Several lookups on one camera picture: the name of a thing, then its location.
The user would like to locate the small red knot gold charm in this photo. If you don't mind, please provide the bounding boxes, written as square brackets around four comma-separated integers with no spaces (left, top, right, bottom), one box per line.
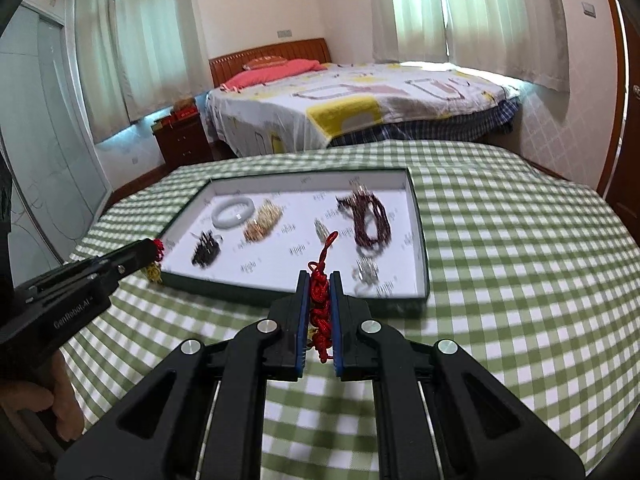
[142,238,165,284]

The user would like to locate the large red knot gold ingot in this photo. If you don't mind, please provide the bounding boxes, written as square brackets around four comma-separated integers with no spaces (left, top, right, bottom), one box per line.
[307,231,338,364]

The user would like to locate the silver rhinestone brooch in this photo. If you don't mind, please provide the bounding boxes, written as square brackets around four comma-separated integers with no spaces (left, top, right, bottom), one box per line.
[314,219,331,244]

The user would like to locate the dark red bead necklace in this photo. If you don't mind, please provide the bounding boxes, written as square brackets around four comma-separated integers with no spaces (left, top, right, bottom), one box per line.
[335,184,393,252]

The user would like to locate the cream pearl bead bracelet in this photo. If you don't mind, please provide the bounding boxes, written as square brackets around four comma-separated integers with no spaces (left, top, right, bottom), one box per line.
[242,199,284,244]

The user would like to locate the black braided cord bracelet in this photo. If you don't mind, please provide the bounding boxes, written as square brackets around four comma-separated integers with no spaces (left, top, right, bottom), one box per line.
[190,228,225,270]

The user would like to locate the pale jade bangle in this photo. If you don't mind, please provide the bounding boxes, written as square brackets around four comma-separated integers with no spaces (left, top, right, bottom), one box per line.
[210,196,255,230]

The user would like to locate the person's left hand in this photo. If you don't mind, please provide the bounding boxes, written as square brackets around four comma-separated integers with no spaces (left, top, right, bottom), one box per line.
[1,350,85,442]

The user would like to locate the silver crystal brooch in tray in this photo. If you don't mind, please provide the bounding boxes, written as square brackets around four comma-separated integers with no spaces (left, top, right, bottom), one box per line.
[352,258,380,287]

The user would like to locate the dark green tray box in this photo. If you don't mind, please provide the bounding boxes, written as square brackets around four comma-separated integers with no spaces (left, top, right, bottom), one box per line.
[160,168,430,318]

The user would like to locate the frosted glass wardrobe doors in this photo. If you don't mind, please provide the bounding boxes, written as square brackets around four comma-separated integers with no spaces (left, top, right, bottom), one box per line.
[1,6,110,284]

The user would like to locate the dark wooden nightstand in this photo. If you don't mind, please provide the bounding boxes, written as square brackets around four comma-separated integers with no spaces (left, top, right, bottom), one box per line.
[152,114,214,171]

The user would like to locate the red boxes on nightstand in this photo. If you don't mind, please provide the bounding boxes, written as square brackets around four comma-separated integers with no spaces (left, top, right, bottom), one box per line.
[152,98,200,132]

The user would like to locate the bed with patterned sheet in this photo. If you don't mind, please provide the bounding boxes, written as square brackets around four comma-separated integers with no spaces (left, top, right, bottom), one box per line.
[206,64,520,157]

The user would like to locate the green white checkered tablecloth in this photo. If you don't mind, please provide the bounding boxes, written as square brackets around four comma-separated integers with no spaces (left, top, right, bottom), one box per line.
[62,141,639,479]

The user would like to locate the pink pillow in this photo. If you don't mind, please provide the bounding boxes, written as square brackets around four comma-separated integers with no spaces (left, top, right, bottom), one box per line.
[220,58,328,92]

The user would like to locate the left white curtains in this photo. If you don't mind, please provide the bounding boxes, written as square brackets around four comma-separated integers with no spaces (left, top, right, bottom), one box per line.
[74,0,212,143]

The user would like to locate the white curtains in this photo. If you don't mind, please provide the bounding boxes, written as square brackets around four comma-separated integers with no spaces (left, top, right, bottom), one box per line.
[371,0,570,92]
[74,0,212,143]

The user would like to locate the orange patterned cushion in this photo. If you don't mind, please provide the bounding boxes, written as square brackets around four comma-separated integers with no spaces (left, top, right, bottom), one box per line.
[243,55,288,70]

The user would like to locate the wooden headboard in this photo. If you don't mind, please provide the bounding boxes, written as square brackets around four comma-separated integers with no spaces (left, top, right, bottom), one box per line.
[208,38,332,88]

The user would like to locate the brown wooden door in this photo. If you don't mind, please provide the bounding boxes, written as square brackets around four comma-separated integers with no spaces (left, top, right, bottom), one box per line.
[597,0,639,243]

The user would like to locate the right white curtains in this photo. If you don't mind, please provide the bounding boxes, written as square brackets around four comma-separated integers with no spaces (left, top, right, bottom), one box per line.
[371,0,570,92]

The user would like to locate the wall light switch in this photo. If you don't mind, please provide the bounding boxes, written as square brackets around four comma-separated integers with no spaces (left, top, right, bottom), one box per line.
[582,2,597,18]

